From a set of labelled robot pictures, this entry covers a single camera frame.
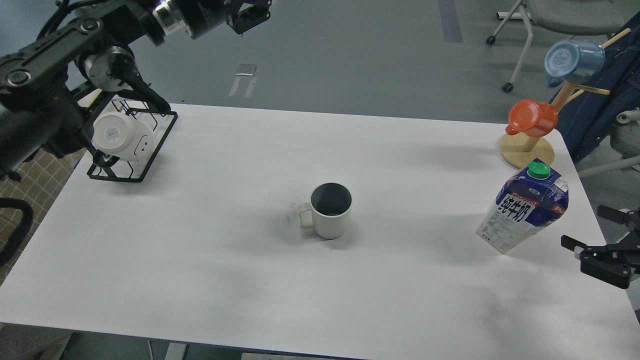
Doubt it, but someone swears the white cup on rack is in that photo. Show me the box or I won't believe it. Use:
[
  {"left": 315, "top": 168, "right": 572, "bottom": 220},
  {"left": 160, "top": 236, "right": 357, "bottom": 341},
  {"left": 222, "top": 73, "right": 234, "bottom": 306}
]
[{"left": 92, "top": 111, "right": 155, "bottom": 162}]

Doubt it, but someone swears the dark blue fabric bag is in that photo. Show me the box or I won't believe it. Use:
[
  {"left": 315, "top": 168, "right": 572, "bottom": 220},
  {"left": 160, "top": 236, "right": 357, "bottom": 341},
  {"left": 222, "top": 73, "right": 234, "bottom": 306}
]
[{"left": 556, "top": 13, "right": 640, "bottom": 164}]

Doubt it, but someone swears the blue white milk carton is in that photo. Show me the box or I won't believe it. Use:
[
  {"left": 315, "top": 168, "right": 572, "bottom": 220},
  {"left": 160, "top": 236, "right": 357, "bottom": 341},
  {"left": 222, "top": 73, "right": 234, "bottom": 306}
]
[{"left": 475, "top": 158, "right": 569, "bottom": 255}]

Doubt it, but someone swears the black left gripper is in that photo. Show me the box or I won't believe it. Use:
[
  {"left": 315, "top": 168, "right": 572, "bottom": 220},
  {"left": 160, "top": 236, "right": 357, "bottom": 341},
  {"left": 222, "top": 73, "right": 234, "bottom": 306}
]
[{"left": 152, "top": 0, "right": 273, "bottom": 39}]

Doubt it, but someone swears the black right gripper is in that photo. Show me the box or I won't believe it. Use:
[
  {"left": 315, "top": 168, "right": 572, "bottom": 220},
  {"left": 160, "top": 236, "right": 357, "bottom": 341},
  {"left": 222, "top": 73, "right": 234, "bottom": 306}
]
[{"left": 561, "top": 205, "right": 640, "bottom": 290}]

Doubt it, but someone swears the blue plastic cup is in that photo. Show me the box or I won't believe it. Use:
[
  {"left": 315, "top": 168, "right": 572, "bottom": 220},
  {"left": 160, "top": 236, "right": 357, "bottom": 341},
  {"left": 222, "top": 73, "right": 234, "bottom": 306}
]
[{"left": 544, "top": 39, "right": 606, "bottom": 88}]

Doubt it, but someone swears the orange plastic cup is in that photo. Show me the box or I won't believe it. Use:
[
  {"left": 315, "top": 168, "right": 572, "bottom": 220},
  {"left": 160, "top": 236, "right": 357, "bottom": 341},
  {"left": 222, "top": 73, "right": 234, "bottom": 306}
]
[{"left": 505, "top": 99, "right": 558, "bottom": 138}]

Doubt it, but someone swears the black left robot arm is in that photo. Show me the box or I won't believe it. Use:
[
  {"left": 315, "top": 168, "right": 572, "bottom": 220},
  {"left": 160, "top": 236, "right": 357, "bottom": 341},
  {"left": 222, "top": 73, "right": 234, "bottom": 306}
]
[{"left": 0, "top": 0, "right": 272, "bottom": 182}]

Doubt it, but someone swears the white ribbed mug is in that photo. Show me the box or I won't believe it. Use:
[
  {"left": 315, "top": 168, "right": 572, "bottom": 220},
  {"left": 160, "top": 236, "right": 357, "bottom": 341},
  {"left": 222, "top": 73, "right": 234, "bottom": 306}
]
[{"left": 296, "top": 182, "right": 354, "bottom": 240}]

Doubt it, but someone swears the black wire cup rack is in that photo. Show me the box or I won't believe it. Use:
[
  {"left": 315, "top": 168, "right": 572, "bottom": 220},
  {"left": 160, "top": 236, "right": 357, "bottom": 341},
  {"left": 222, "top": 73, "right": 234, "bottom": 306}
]
[{"left": 78, "top": 89, "right": 179, "bottom": 183}]

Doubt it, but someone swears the wooden mug tree stand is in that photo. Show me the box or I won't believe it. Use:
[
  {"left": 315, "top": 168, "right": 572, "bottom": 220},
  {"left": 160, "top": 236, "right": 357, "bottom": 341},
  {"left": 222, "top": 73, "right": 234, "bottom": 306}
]
[{"left": 499, "top": 28, "right": 631, "bottom": 169}]

